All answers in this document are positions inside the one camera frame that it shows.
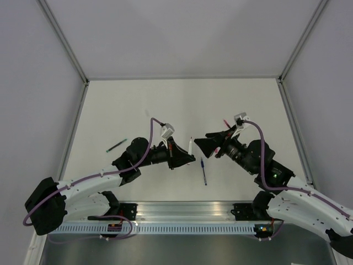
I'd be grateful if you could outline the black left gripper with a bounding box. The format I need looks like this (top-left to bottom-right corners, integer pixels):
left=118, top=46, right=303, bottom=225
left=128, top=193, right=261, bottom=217
left=137, top=136, right=196, bottom=170

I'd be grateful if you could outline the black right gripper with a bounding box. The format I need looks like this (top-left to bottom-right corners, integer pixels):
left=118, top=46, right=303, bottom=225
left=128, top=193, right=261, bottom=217
left=193, top=124, right=255, bottom=174

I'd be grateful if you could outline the white acrylic marker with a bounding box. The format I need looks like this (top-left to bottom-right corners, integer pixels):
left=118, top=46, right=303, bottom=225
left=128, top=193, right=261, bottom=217
left=188, top=137, right=192, bottom=156

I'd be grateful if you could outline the blue ballpoint pen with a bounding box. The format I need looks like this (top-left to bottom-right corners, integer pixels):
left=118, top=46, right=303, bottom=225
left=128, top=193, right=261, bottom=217
left=200, top=157, right=207, bottom=186

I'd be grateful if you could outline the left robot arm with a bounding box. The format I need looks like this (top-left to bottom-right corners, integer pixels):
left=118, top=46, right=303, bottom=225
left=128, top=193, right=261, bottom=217
left=23, top=136, right=196, bottom=236

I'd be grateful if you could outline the green pen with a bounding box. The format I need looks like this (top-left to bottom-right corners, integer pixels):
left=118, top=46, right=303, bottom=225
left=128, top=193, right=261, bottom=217
left=106, top=139, right=128, bottom=153

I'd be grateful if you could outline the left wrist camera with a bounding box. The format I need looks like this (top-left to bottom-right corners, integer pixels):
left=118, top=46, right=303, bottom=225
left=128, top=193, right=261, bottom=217
left=161, top=123, right=175, bottom=140

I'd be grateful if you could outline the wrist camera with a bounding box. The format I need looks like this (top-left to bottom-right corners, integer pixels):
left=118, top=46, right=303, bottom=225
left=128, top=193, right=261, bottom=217
left=234, top=112, right=248, bottom=131
left=161, top=123, right=175, bottom=140

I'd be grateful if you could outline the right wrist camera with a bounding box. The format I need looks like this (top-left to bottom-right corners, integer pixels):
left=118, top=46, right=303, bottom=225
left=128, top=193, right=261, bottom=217
left=234, top=112, right=248, bottom=131

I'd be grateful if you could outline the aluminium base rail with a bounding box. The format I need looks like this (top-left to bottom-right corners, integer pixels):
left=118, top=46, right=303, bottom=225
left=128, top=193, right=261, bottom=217
left=121, top=200, right=251, bottom=224

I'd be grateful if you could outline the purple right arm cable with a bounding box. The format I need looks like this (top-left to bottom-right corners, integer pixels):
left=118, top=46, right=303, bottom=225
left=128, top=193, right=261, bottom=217
left=242, top=119, right=353, bottom=221

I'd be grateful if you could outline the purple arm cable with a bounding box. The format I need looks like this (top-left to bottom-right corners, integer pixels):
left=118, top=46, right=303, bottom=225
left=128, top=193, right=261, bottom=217
left=242, top=119, right=353, bottom=221
left=23, top=118, right=166, bottom=227

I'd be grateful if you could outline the white slotted cable duct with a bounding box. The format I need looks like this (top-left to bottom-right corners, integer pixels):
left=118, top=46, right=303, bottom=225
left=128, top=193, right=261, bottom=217
left=51, top=222, right=255, bottom=235

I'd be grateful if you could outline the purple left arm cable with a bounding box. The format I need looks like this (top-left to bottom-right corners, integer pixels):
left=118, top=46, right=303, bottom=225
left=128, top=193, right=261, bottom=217
left=23, top=118, right=166, bottom=227

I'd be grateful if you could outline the right aluminium frame post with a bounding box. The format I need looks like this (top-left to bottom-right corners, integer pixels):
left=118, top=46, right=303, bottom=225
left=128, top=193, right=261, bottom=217
left=277, top=0, right=330, bottom=83

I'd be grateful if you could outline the aluminium frame post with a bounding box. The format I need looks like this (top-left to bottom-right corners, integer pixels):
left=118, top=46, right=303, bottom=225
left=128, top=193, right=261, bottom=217
left=36, top=0, right=89, bottom=86
left=277, top=0, right=330, bottom=83

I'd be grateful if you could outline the left aluminium frame post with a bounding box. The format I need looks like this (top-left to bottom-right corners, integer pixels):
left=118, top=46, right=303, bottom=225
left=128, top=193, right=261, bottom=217
left=36, top=0, right=89, bottom=86

